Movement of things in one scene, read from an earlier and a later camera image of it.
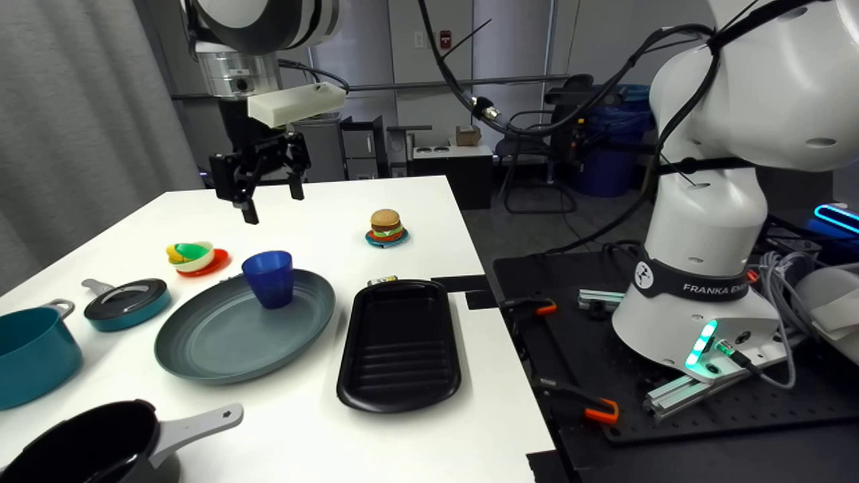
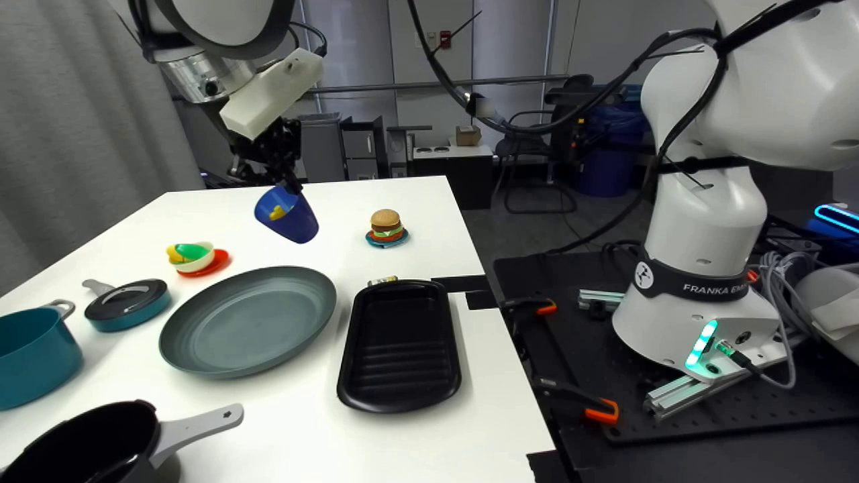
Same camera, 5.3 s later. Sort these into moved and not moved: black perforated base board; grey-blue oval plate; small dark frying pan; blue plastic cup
Moved: blue plastic cup
Not moved: small dark frying pan; grey-blue oval plate; black perforated base board
